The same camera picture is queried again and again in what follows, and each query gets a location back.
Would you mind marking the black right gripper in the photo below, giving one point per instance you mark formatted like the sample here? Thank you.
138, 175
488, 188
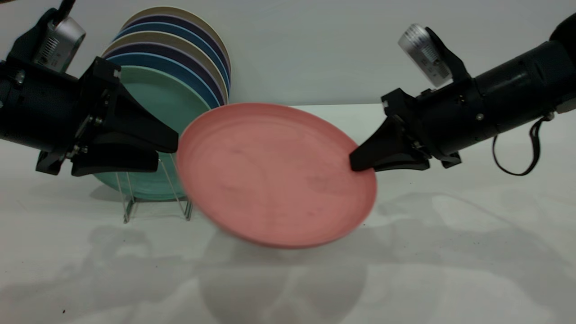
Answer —
441, 117

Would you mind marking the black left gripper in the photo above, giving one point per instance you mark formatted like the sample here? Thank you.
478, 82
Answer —
54, 112

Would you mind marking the pink round plate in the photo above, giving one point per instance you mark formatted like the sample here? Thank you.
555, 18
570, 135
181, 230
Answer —
270, 180

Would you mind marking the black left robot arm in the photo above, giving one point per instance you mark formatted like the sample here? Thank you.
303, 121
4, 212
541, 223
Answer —
5, 112

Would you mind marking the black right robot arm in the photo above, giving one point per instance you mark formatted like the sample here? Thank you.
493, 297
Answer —
517, 94

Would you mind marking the green round plate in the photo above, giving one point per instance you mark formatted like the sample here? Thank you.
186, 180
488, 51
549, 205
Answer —
166, 99

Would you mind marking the purple round plate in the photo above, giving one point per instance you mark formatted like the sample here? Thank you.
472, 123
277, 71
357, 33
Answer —
153, 46
173, 18

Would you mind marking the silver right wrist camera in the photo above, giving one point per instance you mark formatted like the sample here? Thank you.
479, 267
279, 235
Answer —
423, 51

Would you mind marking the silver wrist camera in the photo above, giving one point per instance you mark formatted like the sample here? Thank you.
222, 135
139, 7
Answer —
58, 42
423, 51

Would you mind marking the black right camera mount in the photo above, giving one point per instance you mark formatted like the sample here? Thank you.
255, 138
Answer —
454, 63

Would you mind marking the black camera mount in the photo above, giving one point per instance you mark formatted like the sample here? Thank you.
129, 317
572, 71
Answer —
27, 42
454, 63

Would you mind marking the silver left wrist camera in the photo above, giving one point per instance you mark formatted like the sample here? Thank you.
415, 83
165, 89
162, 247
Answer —
58, 42

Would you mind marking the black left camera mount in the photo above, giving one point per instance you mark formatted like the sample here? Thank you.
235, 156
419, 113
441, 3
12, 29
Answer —
27, 42

